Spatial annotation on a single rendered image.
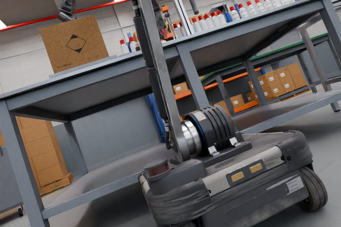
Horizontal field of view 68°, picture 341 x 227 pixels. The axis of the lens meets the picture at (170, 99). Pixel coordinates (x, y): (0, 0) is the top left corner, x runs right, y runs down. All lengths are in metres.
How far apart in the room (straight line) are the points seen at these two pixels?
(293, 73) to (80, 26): 4.97
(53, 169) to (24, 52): 3.07
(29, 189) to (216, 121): 0.99
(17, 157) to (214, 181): 1.04
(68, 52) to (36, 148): 3.44
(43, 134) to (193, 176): 4.19
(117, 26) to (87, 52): 5.25
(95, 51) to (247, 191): 1.06
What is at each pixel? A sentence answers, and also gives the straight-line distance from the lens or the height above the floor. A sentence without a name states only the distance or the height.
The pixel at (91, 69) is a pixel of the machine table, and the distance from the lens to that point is 1.40.
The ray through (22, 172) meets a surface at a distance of 1.49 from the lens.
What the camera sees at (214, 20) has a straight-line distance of 2.05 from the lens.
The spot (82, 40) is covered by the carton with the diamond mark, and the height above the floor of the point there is 0.99.
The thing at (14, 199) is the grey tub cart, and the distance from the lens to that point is 3.43.
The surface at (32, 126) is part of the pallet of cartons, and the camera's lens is 4.83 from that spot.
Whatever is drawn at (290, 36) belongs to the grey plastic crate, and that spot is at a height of 0.92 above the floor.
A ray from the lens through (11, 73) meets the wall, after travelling 6.70.
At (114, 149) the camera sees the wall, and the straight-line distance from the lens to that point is 6.09.
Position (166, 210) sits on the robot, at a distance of 0.73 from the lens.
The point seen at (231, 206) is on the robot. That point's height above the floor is 0.15.
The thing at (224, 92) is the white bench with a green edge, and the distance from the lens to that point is 3.12.
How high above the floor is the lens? 0.42
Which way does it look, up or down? 5 degrees up
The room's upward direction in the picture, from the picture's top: 20 degrees counter-clockwise
